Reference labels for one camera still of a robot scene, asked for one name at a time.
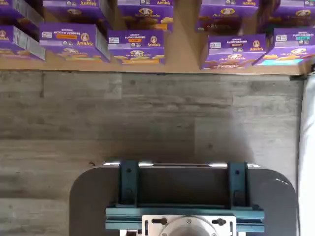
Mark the white cloth sheet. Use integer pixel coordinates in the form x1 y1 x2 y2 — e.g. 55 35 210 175
297 78 315 236

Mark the teal metal cross rail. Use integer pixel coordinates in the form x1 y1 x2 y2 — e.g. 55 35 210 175
105 204 265 233

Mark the purple Annie's box brown label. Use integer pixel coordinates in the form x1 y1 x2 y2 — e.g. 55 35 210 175
195 0 259 35
200 34 267 71

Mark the purple Annie's box teal label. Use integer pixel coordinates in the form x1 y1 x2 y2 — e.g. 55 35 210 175
257 0 315 34
253 27 315 67

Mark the silver mounting plate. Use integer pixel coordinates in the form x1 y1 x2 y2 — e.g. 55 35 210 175
141 214 237 236

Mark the wooden shelf board under purple boxes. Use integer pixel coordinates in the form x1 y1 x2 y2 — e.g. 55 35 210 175
0 0 315 76

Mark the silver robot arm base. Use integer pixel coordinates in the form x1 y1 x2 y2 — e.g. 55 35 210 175
159 216 220 236

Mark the teal metal bracket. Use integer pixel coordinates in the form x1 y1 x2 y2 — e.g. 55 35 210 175
118 161 139 207
227 161 249 207

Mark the purple Annie's box orange label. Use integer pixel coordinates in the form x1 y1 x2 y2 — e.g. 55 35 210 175
107 29 165 65
117 0 174 32

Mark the purple Annie's box grey side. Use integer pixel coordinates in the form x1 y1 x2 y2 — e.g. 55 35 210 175
0 24 47 61
0 0 45 41

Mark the purple Annie's hidden veggies box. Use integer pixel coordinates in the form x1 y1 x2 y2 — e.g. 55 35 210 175
38 23 111 64
43 0 114 28

